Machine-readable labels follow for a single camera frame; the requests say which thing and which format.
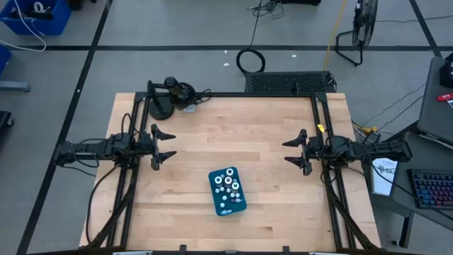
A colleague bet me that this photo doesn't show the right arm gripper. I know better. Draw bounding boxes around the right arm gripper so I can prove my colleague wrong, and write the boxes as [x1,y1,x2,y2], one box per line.
[282,129,325,176]

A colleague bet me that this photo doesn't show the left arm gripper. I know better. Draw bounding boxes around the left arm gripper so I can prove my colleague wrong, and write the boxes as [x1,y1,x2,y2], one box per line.
[139,123,177,171]

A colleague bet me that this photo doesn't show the teal translucent plastic bin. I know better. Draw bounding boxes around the teal translucent plastic bin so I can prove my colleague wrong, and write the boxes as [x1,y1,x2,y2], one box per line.
[207,166,248,217]

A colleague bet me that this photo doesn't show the black desk lamp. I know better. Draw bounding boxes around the black desk lamp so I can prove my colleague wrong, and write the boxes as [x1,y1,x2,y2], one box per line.
[147,76,197,121]

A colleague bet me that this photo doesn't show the black perforated computer case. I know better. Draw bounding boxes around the black perforated computer case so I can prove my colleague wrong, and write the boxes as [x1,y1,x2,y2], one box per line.
[243,70,338,95]

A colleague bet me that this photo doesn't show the white paper sheet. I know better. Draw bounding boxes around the white paper sheet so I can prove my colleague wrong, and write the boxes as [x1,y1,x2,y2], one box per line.
[371,158,399,197]

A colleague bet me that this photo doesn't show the dark grey desk with keyboard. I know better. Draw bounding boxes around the dark grey desk with keyboard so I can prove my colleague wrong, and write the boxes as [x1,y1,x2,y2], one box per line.
[389,131,453,249]

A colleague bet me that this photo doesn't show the backlit computer keyboard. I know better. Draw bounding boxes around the backlit computer keyboard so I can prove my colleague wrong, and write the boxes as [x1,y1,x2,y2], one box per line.
[406,169,453,210]

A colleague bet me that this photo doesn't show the black floor fan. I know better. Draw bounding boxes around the black floor fan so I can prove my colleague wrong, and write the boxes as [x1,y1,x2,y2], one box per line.
[335,0,379,67]

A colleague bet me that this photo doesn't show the black floor box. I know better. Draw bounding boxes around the black floor box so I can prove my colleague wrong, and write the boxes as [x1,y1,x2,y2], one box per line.
[279,0,323,6]

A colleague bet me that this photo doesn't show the blue storage crate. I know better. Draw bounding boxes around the blue storage crate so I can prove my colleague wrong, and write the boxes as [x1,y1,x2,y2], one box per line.
[0,0,72,36]

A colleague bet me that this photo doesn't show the black desktop device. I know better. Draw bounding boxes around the black desktop device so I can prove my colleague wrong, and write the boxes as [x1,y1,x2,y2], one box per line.
[440,52,453,89]

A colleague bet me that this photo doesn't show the blue plastic container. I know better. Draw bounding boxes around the blue plastic container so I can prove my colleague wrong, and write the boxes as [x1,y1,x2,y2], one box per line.
[0,45,12,76]

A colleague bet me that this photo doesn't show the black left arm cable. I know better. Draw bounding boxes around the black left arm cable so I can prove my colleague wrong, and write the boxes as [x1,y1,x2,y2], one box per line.
[74,112,142,169]

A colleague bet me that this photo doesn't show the black lamp cable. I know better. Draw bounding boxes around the black lamp cable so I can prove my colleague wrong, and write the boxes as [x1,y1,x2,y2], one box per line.
[193,88,213,106]

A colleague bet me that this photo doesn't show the yellow cable plug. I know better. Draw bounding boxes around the yellow cable plug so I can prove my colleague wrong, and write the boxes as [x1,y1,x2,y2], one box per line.
[353,123,379,135]

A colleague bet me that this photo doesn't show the black aluminium rig frame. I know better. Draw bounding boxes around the black aluminium rig frame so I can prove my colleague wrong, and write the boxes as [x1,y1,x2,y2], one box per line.
[83,91,383,255]

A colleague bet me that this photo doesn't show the black power cable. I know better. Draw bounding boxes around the black power cable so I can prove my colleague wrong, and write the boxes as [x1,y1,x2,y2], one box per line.
[86,163,120,245]

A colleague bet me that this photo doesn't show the black floor cable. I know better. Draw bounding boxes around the black floor cable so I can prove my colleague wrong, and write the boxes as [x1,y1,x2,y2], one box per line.
[367,83,428,120]
[387,95,425,130]

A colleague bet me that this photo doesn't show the black hanging cable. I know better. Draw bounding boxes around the black hanging cable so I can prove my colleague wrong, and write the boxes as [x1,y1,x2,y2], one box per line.
[236,0,266,74]

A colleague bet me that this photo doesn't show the black cable tangle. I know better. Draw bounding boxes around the black cable tangle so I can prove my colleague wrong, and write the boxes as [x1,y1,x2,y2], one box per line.
[247,0,285,19]

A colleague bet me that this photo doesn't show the grey base plate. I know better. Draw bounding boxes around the grey base plate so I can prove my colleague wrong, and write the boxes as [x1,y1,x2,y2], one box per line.
[0,80,31,93]

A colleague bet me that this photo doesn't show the white floor cable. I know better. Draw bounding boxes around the white floor cable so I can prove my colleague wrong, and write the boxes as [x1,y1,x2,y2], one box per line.
[0,0,47,53]

